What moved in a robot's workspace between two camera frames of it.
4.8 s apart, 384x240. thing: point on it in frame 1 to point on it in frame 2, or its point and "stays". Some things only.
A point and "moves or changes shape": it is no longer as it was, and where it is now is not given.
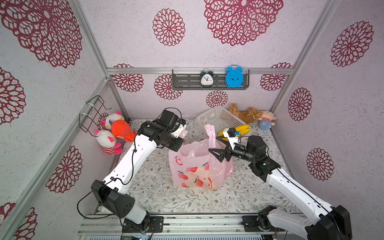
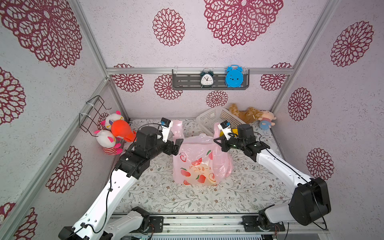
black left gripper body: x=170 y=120 to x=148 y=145
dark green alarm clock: x=207 y=79 stays
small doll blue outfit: x=265 y=120 stays
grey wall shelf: x=190 y=79 stays
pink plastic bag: x=194 y=165 moves or changes shape
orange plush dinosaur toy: x=122 y=129 stays
